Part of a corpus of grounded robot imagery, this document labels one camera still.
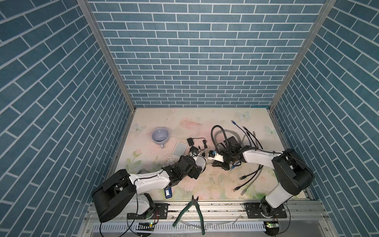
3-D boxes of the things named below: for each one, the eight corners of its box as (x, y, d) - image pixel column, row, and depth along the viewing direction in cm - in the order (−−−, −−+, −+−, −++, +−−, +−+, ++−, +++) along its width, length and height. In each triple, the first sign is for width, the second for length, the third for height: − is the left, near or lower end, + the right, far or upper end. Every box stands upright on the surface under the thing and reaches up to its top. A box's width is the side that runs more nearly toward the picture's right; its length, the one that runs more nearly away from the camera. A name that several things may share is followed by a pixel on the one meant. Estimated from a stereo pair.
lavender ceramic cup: (150, 138, 103) (148, 133, 98) (163, 130, 108) (161, 124, 103) (162, 151, 97) (160, 145, 92) (174, 141, 102) (173, 135, 97)
